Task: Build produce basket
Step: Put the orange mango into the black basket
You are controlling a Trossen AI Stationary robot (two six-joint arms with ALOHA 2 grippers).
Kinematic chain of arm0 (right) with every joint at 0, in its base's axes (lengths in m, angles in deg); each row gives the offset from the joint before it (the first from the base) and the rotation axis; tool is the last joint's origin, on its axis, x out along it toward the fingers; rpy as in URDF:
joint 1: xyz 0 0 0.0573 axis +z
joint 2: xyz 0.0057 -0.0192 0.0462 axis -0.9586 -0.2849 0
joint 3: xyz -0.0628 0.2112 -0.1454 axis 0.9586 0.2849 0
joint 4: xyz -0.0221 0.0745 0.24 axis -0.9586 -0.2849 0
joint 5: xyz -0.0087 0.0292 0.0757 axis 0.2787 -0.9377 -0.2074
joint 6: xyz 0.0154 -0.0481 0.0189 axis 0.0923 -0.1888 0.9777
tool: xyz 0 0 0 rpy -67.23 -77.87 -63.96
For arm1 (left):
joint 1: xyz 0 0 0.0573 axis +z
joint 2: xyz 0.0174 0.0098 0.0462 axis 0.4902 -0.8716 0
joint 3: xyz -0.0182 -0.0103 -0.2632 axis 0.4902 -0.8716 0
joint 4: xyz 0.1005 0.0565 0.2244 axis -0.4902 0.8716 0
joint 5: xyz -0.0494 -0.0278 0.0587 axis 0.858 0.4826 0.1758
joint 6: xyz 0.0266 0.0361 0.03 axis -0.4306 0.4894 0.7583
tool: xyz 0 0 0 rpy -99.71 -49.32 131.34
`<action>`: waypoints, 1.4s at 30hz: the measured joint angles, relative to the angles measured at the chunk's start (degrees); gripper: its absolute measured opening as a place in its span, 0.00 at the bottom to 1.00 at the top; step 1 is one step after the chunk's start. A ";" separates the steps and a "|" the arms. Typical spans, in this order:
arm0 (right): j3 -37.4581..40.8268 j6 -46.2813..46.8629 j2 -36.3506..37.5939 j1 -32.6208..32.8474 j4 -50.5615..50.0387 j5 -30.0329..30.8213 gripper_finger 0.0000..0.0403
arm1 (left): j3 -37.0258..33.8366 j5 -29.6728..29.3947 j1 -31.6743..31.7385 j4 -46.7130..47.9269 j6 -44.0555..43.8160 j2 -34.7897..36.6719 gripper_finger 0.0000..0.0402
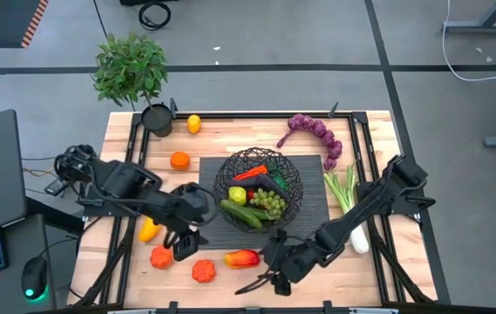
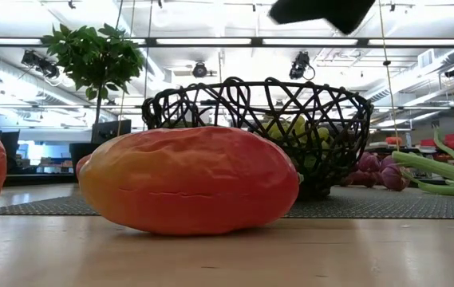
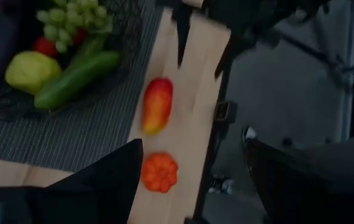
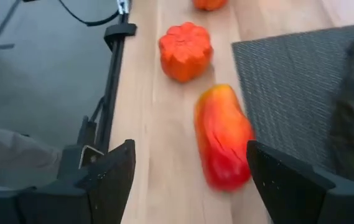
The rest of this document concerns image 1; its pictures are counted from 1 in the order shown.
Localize grey metal table legs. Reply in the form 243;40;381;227
442;0;496;35

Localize green round toy fruit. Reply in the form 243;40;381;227
269;170;289;192

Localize black power adapter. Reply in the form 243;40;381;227
44;177;68;196

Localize dark grey desk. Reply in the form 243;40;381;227
0;213;59;314

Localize yellow green toy apple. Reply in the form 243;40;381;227
228;186;248;207

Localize yellow toy pepper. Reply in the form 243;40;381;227
137;216;162;243

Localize black metal table frame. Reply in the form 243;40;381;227
71;102;438;314

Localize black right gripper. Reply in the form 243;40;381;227
234;229;332;297

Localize light green toy cucumber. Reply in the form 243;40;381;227
220;199;263;230

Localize green leafy potted plant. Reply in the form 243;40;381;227
92;31;169;108

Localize black wire basket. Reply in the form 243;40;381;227
212;147;304;235

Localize black orange striped floor mat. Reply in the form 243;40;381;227
0;0;51;50

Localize black plant pot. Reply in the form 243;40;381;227
140;103;174;139

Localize white floor cable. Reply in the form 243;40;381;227
441;0;496;83

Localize orange toy carrot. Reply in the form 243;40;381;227
232;164;269;181

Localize orange-red pepper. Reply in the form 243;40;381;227
149;245;174;270

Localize pale green toy celery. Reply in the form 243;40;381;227
323;163;370;256

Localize green toy grape bunch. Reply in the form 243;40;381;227
249;188;287;221

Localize yellow toy lemon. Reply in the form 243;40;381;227
186;113;202;135

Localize black glowing computer mouse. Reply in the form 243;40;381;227
20;256;49;301

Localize coiled black cable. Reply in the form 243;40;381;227
137;1;173;31

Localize purple toy grape string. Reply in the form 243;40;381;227
275;113;343;171

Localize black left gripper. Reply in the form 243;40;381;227
160;204;210;263

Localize round orange toy tangerine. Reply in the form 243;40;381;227
169;151;192;172

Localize red orange toy mango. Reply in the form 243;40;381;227
223;249;262;270

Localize grey woven placemat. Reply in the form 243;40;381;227
198;154;331;250

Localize purple eggplant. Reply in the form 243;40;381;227
229;173;292;204

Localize orange ribbed toy pumpkin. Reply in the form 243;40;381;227
191;259;217;284

